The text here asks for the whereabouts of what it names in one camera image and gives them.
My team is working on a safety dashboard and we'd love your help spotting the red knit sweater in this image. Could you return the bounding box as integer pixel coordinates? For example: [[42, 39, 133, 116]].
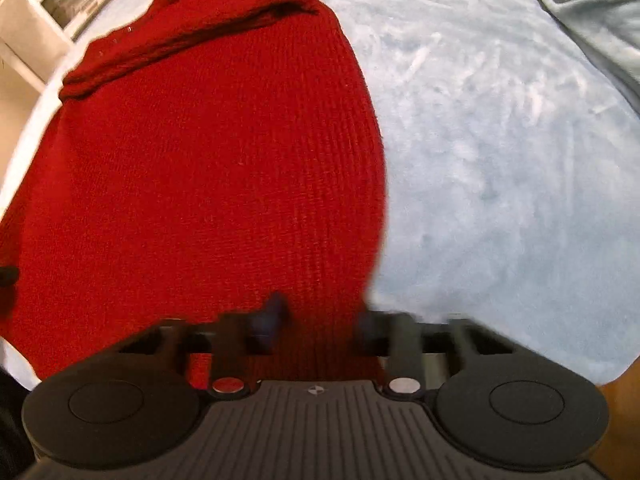
[[0, 0, 392, 394]]

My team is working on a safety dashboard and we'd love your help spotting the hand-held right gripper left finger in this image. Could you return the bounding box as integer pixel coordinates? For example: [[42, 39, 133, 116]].
[[117, 294, 290, 401]]

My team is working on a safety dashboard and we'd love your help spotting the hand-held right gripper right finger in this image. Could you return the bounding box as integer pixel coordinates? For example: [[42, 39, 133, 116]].
[[352, 309, 516, 401]]

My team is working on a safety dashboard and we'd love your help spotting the bed with light blue sheet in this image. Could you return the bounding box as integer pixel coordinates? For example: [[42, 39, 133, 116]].
[[0, 0, 640, 392]]

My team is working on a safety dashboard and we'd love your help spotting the grey-blue fleece blanket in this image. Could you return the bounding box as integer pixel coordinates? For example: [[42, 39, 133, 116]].
[[492, 0, 640, 87]]

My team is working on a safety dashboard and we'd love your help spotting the white standing fan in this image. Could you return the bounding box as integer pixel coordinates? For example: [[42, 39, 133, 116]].
[[0, 0, 74, 94]]

